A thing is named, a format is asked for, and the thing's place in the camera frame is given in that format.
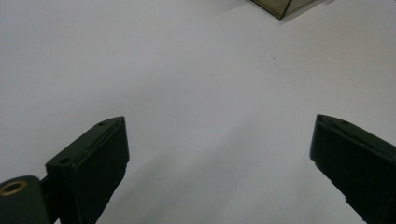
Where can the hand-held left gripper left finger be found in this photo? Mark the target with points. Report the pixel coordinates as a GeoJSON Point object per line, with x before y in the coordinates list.
{"type": "Point", "coordinates": [90, 168]}

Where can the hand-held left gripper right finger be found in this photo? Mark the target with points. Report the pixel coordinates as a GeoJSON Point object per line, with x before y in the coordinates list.
{"type": "Point", "coordinates": [358, 161]}

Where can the dark olive box corner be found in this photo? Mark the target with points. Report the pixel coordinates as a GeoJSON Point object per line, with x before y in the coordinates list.
{"type": "Point", "coordinates": [281, 6]}

